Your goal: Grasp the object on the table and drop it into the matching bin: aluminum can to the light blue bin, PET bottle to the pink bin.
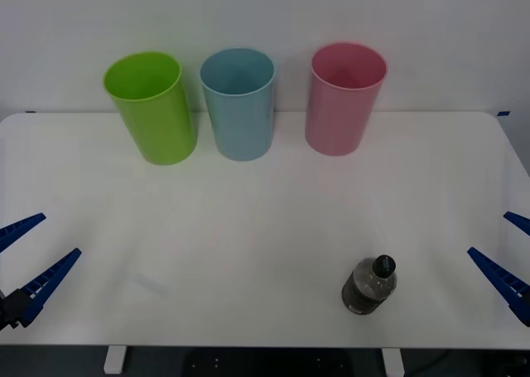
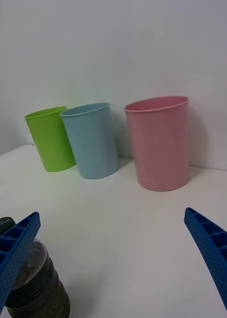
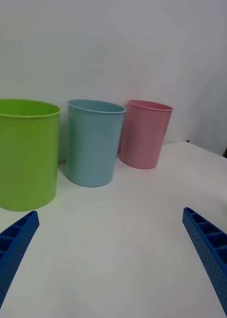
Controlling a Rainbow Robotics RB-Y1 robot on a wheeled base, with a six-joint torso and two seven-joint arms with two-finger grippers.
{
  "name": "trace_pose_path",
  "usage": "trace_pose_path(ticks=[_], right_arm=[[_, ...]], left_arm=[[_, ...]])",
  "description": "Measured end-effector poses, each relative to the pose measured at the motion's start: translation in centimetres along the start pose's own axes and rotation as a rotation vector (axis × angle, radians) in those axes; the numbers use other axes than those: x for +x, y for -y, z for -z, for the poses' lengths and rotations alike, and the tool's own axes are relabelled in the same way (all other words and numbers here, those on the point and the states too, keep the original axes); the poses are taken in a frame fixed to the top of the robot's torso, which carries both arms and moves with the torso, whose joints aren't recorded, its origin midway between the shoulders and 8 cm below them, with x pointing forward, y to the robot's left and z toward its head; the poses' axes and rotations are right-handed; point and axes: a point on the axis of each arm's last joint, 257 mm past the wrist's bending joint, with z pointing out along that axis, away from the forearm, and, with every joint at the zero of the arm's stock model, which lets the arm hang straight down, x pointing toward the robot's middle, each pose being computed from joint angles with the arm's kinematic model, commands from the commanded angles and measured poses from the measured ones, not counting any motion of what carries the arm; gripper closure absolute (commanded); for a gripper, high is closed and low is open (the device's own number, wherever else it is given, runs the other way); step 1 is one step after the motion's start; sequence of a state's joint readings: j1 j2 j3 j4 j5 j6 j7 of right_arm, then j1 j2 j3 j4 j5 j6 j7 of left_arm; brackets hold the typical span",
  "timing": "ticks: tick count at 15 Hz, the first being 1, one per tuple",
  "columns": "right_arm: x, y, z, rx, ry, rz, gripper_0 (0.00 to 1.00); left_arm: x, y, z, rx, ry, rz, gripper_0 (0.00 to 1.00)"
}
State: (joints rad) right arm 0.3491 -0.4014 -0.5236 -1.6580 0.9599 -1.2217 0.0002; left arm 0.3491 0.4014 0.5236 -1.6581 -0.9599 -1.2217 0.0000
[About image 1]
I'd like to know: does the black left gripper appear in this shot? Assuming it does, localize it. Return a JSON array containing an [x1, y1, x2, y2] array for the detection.
[[0, 212, 83, 332]]

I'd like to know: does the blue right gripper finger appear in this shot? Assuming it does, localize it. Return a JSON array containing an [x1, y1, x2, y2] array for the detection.
[[503, 211, 530, 232], [466, 246, 530, 327]]

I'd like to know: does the dark plastic bottle black cap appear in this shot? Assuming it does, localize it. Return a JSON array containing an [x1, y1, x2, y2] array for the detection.
[[340, 254, 398, 316]]

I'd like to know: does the white table leg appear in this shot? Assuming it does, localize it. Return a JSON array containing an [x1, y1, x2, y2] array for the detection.
[[103, 346, 127, 374], [381, 347, 405, 377]]

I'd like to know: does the green plastic bin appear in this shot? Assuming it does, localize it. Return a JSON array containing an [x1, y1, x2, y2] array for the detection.
[[102, 51, 198, 167]]

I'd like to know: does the pink plastic bin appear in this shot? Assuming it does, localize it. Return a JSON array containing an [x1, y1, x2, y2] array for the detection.
[[304, 41, 388, 157]]

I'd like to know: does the pale blue plastic bin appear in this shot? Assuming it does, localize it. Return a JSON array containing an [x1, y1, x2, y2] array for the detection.
[[199, 47, 277, 162]]

